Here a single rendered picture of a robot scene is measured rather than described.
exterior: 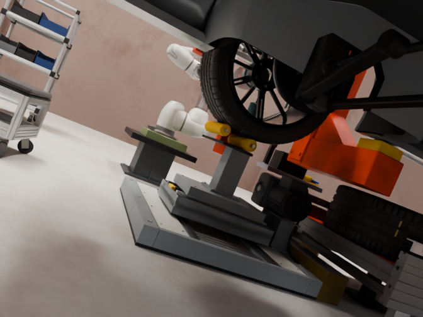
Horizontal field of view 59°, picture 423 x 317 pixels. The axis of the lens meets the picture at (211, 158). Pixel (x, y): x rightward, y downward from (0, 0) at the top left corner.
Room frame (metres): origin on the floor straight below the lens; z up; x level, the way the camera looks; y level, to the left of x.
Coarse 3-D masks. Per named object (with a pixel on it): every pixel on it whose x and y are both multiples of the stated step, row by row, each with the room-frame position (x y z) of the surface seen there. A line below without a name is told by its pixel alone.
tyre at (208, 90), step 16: (224, 48) 1.59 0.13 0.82; (208, 64) 1.65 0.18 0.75; (224, 64) 1.60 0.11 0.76; (208, 80) 1.66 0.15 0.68; (224, 80) 1.61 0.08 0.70; (208, 96) 1.73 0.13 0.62; (224, 96) 1.62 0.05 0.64; (224, 112) 1.64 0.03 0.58; (240, 112) 1.66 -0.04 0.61; (240, 128) 1.67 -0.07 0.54; (256, 128) 1.69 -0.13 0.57; (272, 128) 1.72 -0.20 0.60; (288, 128) 1.74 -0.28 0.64; (304, 128) 1.77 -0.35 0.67; (272, 144) 1.74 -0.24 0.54
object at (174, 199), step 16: (160, 192) 1.83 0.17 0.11; (176, 192) 1.62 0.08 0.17; (176, 208) 1.56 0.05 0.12; (192, 208) 1.58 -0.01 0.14; (208, 208) 1.60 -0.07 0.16; (208, 224) 1.61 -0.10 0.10; (224, 224) 1.64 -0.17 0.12; (240, 224) 1.66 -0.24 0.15; (256, 224) 1.74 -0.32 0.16; (256, 240) 1.70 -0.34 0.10
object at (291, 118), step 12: (252, 48) 1.84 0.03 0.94; (252, 60) 1.85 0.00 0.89; (264, 60) 1.83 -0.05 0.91; (252, 72) 1.82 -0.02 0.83; (252, 84) 1.85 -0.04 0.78; (264, 84) 1.85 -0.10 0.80; (264, 96) 1.89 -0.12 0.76; (276, 96) 1.91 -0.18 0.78; (276, 120) 1.91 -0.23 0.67; (288, 120) 1.82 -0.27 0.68; (300, 120) 1.76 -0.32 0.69
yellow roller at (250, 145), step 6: (228, 138) 1.90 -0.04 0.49; (234, 138) 1.82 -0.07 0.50; (240, 138) 1.76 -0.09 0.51; (246, 138) 1.72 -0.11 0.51; (234, 144) 1.82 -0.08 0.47; (240, 144) 1.73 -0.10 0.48; (246, 144) 1.68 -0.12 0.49; (252, 144) 1.67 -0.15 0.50; (246, 150) 1.71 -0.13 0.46; (252, 150) 1.69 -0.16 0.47
